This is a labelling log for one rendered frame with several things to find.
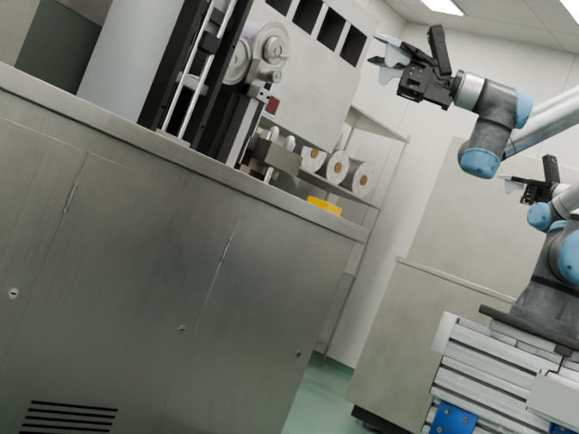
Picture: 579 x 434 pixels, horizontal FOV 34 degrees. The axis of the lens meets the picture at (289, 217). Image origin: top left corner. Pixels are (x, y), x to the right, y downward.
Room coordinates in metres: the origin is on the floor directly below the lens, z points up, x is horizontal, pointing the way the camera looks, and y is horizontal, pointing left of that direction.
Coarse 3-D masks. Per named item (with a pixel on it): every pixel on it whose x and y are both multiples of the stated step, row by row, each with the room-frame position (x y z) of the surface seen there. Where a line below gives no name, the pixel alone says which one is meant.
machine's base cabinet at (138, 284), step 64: (0, 128) 1.65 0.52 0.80; (64, 128) 1.76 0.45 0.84; (0, 192) 1.69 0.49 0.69; (64, 192) 1.80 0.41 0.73; (128, 192) 1.93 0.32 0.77; (192, 192) 2.07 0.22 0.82; (0, 256) 1.73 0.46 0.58; (64, 256) 1.85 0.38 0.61; (128, 256) 1.98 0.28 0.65; (192, 256) 2.13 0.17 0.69; (256, 256) 2.31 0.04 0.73; (320, 256) 2.51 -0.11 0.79; (0, 320) 1.78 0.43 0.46; (64, 320) 1.90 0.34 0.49; (128, 320) 2.04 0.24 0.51; (192, 320) 2.20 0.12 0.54; (256, 320) 2.38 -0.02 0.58; (320, 320) 2.61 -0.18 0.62; (0, 384) 1.82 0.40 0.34; (64, 384) 1.95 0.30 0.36; (128, 384) 2.10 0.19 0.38; (192, 384) 2.27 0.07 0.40; (256, 384) 2.47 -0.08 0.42
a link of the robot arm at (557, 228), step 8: (552, 224) 2.08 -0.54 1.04; (560, 224) 2.05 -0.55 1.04; (552, 232) 2.06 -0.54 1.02; (560, 232) 2.04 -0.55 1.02; (552, 240) 2.02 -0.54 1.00; (544, 248) 2.06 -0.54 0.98; (544, 256) 2.05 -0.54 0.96; (536, 264) 2.08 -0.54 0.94; (544, 264) 2.05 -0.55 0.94; (536, 272) 2.06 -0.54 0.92; (544, 272) 2.04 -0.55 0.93; (552, 272) 2.01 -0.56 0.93; (552, 280) 2.03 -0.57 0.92; (560, 280) 2.02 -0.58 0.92; (576, 288) 2.03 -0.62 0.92
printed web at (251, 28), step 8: (248, 24) 2.53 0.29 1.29; (256, 24) 2.52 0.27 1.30; (264, 24) 2.51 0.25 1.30; (248, 32) 2.50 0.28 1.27; (256, 32) 2.49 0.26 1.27; (248, 40) 2.49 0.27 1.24; (200, 56) 2.42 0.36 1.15; (192, 64) 2.45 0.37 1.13; (200, 64) 2.43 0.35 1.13; (192, 72) 2.48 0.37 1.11; (200, 72) 2.45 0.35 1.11
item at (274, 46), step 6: (276, 36) 2.50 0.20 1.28; (270, 42) 2.49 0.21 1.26; (276, 42) 2.50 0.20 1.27; (282, 42) 2.52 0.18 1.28; (264, 48) 2.49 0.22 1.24; (270, 48) 2.49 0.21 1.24; (276, 48) 2.51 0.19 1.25; (282, 48) 2.52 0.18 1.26; (264, 54) 2.50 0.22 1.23; (270, 54) 2.49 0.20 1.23; (276, 54) 2.51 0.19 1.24; (270, 60) 2.50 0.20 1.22; (276, 60) 2.52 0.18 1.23; (282, 60) 2.54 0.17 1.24
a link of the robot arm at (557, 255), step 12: (576, 216) 1.91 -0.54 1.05; (564, 228) 1.94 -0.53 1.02; (576, 228) 1.90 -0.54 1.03; (564, 240) 1.90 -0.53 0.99; (576, 240) 1.87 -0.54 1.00; (552, 252) 1.97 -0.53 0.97; (564, 252) 1.88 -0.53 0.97; (576, 252) 1.88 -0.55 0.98; (552, 264) 1.98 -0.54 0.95; (564, 264) 1.89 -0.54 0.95; (576, 264) 1.88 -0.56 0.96; (564, 276) 1.92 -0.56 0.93; (576, 276) 1.88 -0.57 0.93
